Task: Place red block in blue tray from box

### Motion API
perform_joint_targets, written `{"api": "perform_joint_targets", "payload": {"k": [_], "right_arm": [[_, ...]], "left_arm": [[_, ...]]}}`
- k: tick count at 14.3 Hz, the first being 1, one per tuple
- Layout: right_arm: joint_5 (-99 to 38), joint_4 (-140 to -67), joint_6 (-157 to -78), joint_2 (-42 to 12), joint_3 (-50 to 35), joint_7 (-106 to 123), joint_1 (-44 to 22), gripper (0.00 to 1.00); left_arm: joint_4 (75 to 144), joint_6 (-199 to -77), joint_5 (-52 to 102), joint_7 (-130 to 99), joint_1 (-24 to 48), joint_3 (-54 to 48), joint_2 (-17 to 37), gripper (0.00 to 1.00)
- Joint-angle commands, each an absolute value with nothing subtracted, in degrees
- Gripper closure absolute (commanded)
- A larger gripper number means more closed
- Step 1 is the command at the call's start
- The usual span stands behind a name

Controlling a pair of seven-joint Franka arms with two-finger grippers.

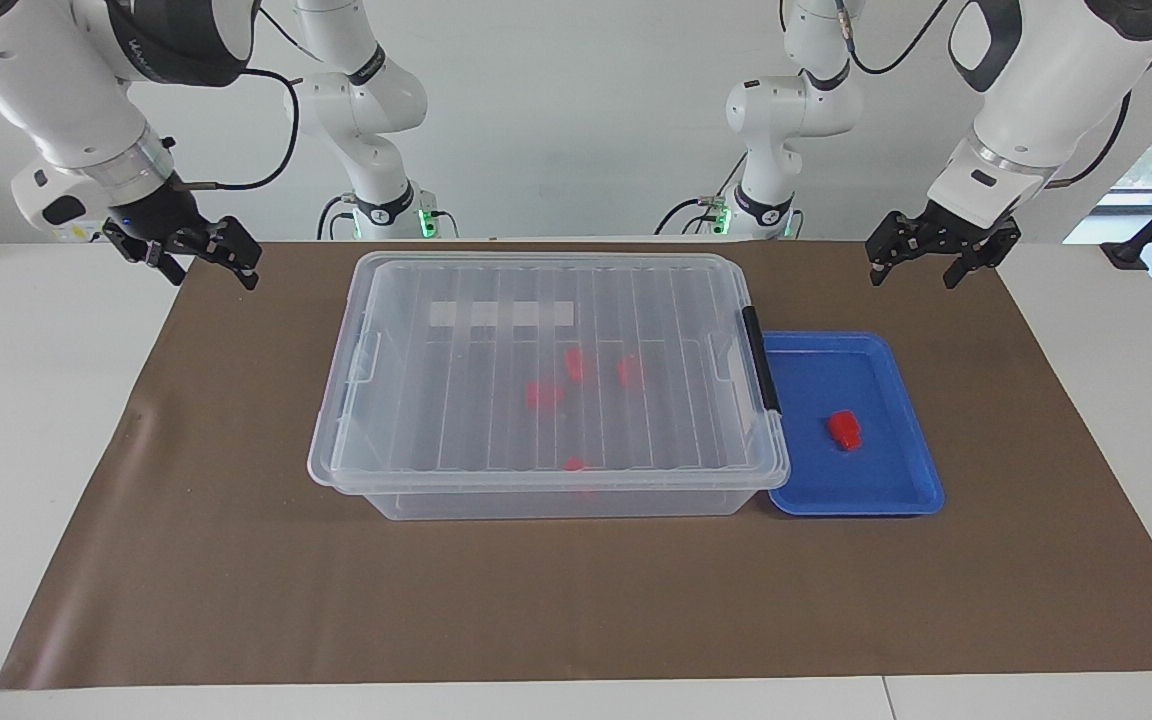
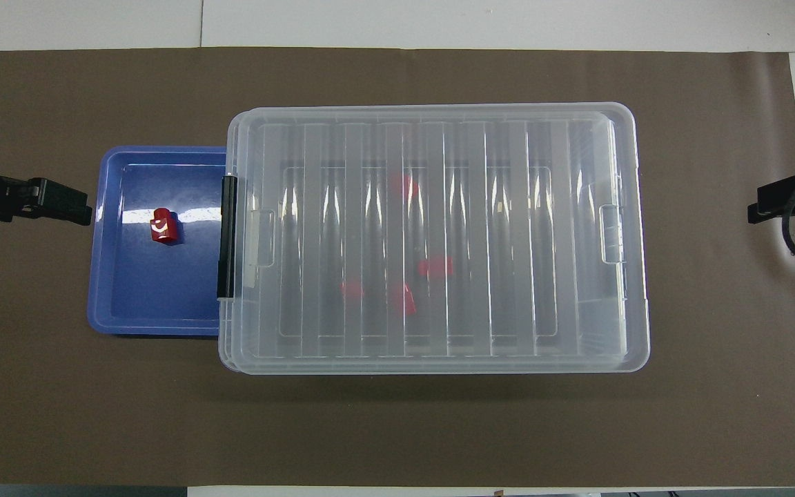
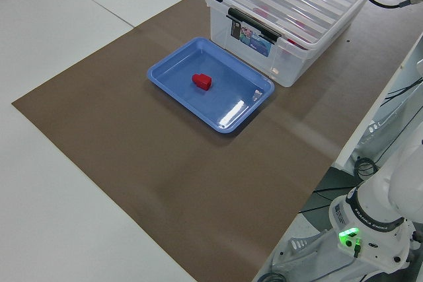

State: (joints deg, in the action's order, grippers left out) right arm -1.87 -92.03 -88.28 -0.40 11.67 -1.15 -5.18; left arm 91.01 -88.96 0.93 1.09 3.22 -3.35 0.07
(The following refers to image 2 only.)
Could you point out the red block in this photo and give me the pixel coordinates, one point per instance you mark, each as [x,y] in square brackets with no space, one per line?
[165,231]
[406,186]
[404,298]
[437,266]
[352,288]

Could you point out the clear ribbed plastic lid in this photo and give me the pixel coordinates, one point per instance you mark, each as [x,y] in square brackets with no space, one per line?
[439,138]

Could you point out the blue plastic tray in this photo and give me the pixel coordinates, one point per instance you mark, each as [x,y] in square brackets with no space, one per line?
[149,290]

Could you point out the black box latch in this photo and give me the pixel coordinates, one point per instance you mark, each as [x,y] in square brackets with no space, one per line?
[228,235]

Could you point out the clear plastic storage box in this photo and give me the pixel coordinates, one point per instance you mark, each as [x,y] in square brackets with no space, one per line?
[223,338]

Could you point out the brown paper table mat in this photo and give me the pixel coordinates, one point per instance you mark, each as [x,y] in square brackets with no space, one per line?
[439,428]

